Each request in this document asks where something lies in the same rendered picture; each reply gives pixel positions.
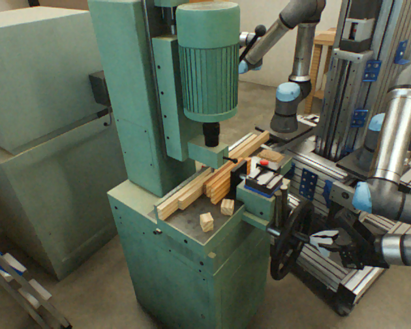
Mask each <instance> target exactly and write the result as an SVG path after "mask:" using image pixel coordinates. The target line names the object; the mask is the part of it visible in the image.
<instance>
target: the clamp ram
mask: <svg viewBox="0 0 411 329"><path fill-rule="evenodd" d="M247 162H248V161H247V160H243V161H242V162H241V163H239V164H238V165H237V166H235V167H234V168H233V169H231V171H230V190H231V191H235V190H236V189H237V186H238V185H239V184H240V183H241V182H242V181H243V180H245V178H246V177H247V176H248V175H247Z"/></svg>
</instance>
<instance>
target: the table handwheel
mask: <svg viewBox="0 0 411 329"><path fill-rule="evenodd" d="M304 215H305V220H304V223H303V226H302V229H301V233H304V234H306V235H309V232H310V229H311V226H312V222H313V218H314V204H313V203H312V202H311V201H309V200H303V201H301V203H300V204H298V205H297V207H296V208H295V209H294V210H293V212H292V213H291V214H290V216H289V218H288V219H287V221H286V223H285V224H284V226H283V228H280V227H276V226H275V225H273V224H271V225H270V226H269V228H268V229H267V230H266V231H264V232H267V233H268V234H271V235H273V236H275V237H277V238H278V240H277V243H276V245H275V248H274V251H273V255H272V258H271V264H270V274H271V276H272V278H273V279H274V280H276V281H280V280H281V279H283V278H284V277H285V276H286V274H287V273H288V272H289V271H290V269H291V268H292V266H293V265H294V264H295V263H296V261H297V259H298V258H299V256H300V254H301V252H302V250H303V247H304V245H305V243H302V242H300V241H299V240H298V239H296V238H294V237H293V236H291V235H290V234H291V232H292V230H293V228H294V226H295V228H294V231H297V232H299V230H300V226H301V223H302V220H303V218H304ZM290 249H292V250H293V251H292V252H291V254H290V256H289V257H288V260H287V261H286V262H285V263H284V265H283V266H282V268H281V269H279V265H280V263H281V262H282V260H283V259H284V257H285V256H286V254H287V253H288V252H289V250H290Z"/></svg>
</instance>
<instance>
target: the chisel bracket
mask: <svg viewBox="0 0 411 329"><path fill-rule="evenodd" d="M187 145H188V154H189V158H190V159H193V160H195V161H198V162H199V163H202V164H204V165H207V166H210V167H211V168H214V169H216V170H218V169H219V168H220V167H221V166H223V165H224V164H226V163H227V162H228V161H227V160H225V159H222V157H228V145H226V144H223V143H221V142H219V145H218V146H216V147H214V148H209V147H207V146H205V144H204V136H201V135H198V136H196V137H195V138H193V139H192V140H190V141H188V142H187Z"/></svg>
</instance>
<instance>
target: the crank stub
mask: <svg viewBox="0 0 411 329"><path fill-rule="evenodd" d="M290 235H291V236H293V237H294V238H296V239H298V240H299V241H300V242H302V243H305V244H308V243H310V241H311V239H310V237H309V236H308V235H306V234H304V233H300V232H297V231H294V230H292V232H291V234H290Z"/></svg>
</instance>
